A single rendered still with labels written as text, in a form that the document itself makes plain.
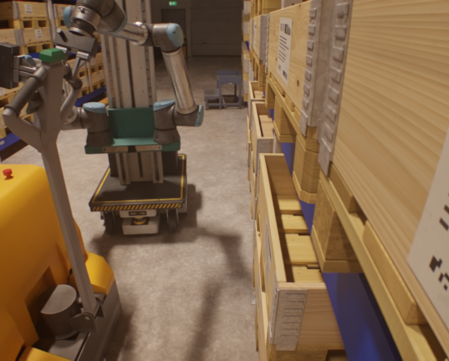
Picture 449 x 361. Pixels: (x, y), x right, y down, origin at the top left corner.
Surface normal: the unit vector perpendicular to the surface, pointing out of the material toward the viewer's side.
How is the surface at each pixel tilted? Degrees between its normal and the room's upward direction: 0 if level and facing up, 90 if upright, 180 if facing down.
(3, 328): 74
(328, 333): 90
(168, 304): 0
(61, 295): 0
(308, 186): 90
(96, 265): 22
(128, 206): 90
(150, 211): 90
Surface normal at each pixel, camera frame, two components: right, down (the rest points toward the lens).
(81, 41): 0.10, -0.04
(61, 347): 0.00, -0.90
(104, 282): 0.37, -0.82
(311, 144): -0.73, 0.30
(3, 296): 0.96, -0.23
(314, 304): -0.04, 0.44
